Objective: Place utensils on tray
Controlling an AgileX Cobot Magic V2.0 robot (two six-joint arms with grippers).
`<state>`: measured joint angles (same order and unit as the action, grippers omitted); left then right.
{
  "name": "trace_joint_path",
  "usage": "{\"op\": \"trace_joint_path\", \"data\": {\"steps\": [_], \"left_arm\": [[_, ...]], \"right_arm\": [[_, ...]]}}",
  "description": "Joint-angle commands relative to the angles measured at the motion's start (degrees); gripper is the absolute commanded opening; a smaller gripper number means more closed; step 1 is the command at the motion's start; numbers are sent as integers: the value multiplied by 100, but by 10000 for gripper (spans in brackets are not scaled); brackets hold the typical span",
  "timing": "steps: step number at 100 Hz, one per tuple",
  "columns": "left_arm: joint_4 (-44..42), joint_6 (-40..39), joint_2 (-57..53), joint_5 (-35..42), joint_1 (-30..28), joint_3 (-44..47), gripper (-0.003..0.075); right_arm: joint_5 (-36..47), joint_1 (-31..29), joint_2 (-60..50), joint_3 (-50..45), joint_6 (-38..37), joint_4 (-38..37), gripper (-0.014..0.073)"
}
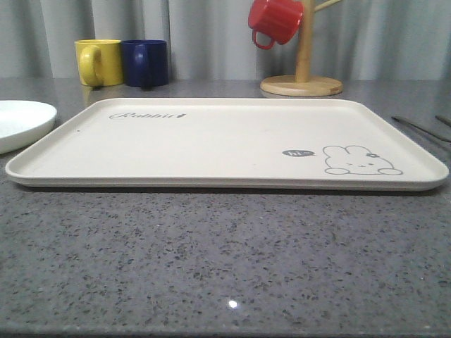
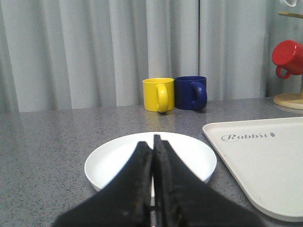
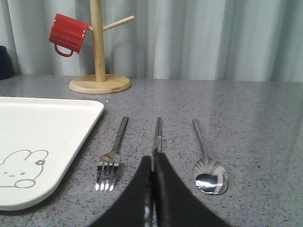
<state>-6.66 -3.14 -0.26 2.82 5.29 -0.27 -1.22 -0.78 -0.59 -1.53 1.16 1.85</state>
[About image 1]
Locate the white round plate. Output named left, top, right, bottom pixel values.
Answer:
left=1, top=100, right=57, bottom=154

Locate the dark blue mug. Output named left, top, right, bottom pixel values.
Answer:
left=120, top=39, right=169, bottom=88

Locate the wooden mug tree stand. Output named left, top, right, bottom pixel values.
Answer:
left=260, top=1, right=343, bottom=97

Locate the cream rabbit serving tray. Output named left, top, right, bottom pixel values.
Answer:
left=6, top=98, right=449, bottom=191

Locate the yellow mug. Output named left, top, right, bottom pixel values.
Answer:
left=75, top=39, right=124, bottom=87

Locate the silver metal fork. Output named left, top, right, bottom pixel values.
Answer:
left=392, top=116, right=450, bottom=143

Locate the red ribbed mug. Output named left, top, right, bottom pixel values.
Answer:
left=248, top=0, right=304, bottom=50

